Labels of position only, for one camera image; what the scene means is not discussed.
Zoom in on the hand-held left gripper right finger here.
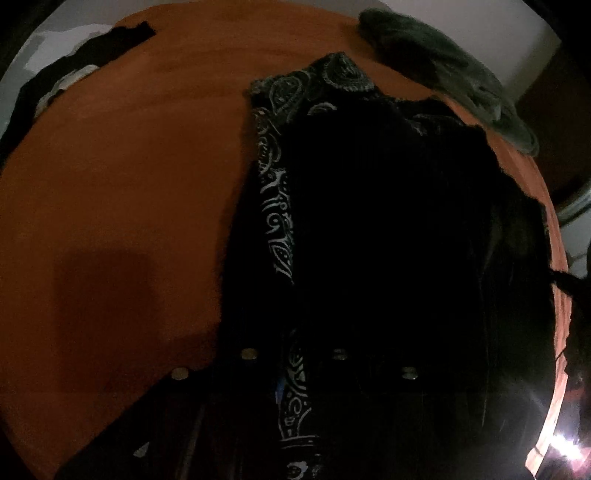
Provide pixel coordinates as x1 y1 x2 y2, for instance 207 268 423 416
314 342 522 480

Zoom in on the black paisley garment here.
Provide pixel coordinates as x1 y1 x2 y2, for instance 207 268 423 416
217 52 561 480

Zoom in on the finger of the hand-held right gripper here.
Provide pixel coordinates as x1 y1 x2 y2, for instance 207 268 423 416
549 268 580 298

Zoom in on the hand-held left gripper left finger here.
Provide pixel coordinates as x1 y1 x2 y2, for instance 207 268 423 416
54 340 288 480

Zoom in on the orange bed sheet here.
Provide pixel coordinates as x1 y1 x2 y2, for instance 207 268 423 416
0 4 570 480

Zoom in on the white cloth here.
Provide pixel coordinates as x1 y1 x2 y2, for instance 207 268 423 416
33 65 100 116

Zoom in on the grey-green cloth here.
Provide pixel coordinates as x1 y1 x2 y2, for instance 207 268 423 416
358 7 540 157

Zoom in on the black cloth pile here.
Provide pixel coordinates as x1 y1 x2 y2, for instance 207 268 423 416
0 21 157 162

